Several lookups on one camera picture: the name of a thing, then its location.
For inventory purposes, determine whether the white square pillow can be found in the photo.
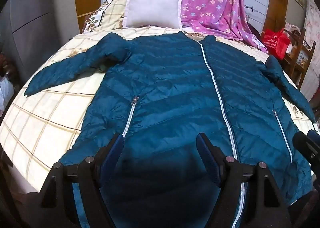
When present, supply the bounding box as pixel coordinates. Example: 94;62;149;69
122;0;184;29

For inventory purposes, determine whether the red shopping bag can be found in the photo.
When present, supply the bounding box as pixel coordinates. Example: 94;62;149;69
261;28;290;60

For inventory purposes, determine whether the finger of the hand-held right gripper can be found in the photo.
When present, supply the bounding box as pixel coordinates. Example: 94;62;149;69
292;129;320;169

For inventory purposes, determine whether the pink floral blanket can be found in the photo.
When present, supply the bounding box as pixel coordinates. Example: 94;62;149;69
137;0;268;54

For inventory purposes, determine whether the teal puffer jacket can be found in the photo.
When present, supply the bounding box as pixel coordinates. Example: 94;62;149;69
24;31;317;228

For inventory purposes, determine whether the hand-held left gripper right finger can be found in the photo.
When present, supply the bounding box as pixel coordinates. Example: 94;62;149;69
196;133;292;228

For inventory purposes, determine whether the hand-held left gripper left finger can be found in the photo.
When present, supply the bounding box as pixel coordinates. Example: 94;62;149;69
40;133;125;228

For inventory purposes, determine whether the pink floral curtain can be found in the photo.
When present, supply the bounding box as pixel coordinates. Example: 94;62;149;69
304;0;320;101

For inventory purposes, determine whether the wooden chair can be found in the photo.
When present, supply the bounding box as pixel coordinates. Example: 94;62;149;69
282;27;316;89

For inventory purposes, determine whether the cream checked floral bed sheet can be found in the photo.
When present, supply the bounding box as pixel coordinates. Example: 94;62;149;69
0;0;320;193

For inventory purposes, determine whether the grey wardrobe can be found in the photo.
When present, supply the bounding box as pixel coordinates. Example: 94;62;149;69
0;0;75;86

